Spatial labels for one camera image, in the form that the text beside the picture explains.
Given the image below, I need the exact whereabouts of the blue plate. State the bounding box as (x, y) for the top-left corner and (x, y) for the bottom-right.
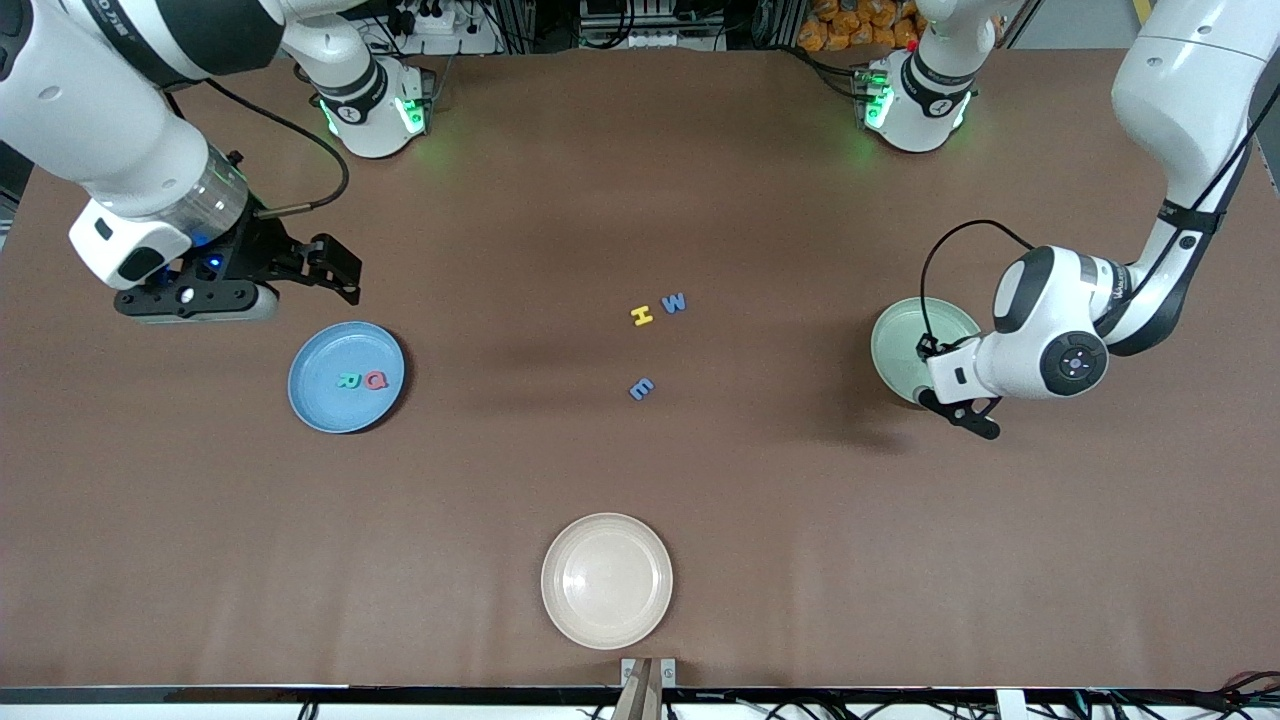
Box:
(287, 321), (406, 434)

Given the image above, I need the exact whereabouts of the green plate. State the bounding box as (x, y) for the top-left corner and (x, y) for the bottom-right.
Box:
(870, 297), (986, 406)

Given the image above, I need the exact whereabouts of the wooden stick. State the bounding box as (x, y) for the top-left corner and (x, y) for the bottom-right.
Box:
(612, 657), (665, 720)

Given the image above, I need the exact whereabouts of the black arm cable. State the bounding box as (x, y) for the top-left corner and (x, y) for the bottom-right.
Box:
(920, 85), (1280, 346)
(203, 76), (351, 218)

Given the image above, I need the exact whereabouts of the white power strip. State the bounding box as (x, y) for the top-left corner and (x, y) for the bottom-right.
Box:
(395, 0), (481, 39)

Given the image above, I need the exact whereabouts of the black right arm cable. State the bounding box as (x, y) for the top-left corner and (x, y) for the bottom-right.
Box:
(203, 76), (351, 218)

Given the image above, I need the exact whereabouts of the aluminium frame post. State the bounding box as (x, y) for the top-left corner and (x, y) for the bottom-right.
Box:
(750, 0), (806, 51)
(497, 0), (546, 53)

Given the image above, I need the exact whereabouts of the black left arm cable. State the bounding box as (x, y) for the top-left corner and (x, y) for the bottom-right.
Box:
(920, 85), (1280, 346)

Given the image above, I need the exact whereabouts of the beige plate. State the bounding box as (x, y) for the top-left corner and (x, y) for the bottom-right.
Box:
(541, 513), (674, 651)

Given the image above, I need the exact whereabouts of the bag of orange items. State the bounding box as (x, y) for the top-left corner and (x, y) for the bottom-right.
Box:
(797, 0), (926, 53)

